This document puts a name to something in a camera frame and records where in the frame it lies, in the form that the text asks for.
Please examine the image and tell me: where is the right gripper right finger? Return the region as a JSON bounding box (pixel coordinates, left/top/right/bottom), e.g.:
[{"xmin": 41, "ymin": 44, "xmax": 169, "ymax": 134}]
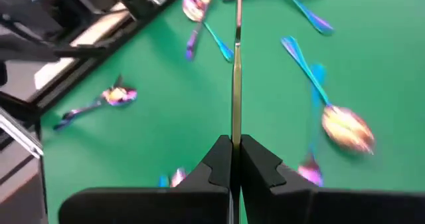
[{"xmin": 240, "ymin": 134, "xmax": 425, "ymax": 224}]

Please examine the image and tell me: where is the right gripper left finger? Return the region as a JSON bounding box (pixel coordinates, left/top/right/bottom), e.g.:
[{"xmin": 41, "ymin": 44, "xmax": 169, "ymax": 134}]
[{"xmin": 58, "ymin": 134, "xmax": 233, "ymax": 224}]

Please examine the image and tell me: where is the iridescent rainbow spoon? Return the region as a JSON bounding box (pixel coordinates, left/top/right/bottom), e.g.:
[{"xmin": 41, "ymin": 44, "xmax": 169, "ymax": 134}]
[
  {"xmin": 181, "ymin": 0, "xmax": 235, "ymax": 64},
  {"xmin": 280, "ymin": 35, "xmax": 376, "ymax": 156},
  {"xmin": 169, "ymin": 166, "xmax": 189, "ymax": 188},
  {"xmin": 52, "ymin": 84, "xmax": 139, "ymax": 132}
]

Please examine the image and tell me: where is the iridescent rainbow knife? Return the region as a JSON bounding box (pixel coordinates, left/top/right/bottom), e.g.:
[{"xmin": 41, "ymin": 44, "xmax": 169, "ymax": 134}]
[{"xmin": 231, "ymin": 0, "xmax": 244, "ymax": 148}]

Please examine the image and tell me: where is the green table mat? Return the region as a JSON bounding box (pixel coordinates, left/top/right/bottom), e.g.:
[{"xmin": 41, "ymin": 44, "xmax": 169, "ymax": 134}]
[{"xmin": 39, "ymin": 0, "xmax": 425, "ymax": 224}]

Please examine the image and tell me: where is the silver aluminium bar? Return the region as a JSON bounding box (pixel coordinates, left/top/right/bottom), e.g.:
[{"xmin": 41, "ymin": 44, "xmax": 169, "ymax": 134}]
[{"xmin": 0, "ymin": 109, "xmax": 44, "ymax": 159}]

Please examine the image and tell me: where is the black table frame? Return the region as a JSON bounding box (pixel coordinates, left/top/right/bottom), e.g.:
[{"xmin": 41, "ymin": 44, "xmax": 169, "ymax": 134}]
[{"xmin": 0, "ymin": 0, "xmax": 197, "ymax": 118}]

